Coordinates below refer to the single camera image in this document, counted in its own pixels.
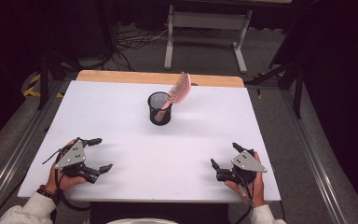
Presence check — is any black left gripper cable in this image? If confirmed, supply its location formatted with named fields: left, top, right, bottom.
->
left=53, top=167, right=91, bottom=213

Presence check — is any bundle of floor cables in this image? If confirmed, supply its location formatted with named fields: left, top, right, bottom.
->
left=103, top=27, right=170, bottom=73

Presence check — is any person's left hand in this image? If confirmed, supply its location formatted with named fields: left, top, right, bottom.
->
left=44, top=138, right=88, bottom=195

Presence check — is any black mesh pen cup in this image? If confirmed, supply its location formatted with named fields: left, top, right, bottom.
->
left=146, top=91, right=174, bottom=127

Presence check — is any pink hairbrush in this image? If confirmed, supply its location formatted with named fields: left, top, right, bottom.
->
left=153, top=71, right=193, bottom=123

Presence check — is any beaded bracelet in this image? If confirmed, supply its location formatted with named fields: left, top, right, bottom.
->
left=35, top=184, right=58, bottom=201

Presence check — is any person's right hand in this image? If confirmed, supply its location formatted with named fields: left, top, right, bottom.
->
left=224, top=151, right=266, bottom=208

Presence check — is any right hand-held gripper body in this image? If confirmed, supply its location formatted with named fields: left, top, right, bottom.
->
left=215, top=148, right=269, bottom=185

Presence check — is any black metal stand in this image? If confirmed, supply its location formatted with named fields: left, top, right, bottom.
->
left=245, top=58, right=306, bottom=120
left=36, top=51, right=82, bottom=112

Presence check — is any person's white shirt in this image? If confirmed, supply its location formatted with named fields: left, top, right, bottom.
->
left=106, top=218, right=175, bottom=224

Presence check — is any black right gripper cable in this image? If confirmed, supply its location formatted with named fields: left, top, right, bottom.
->
left=233, top=173, right=256, bottom=224

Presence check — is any aluminium floor rail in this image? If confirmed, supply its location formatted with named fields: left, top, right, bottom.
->
left=279, top=89, right=350, bottom=224
left=0, top=79, right=67, bottom=222

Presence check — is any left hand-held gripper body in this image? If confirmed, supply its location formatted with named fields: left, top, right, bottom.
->
left=54, top=137, right=103, bottom=185

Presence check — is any grey metal table frame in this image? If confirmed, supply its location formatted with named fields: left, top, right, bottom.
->
left=163, top=4, right=254, bottom=75

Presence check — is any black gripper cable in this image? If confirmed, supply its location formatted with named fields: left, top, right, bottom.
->
left=233, top=173, right=256, bottom=224
left=53, top=167, right=91, bottom=213

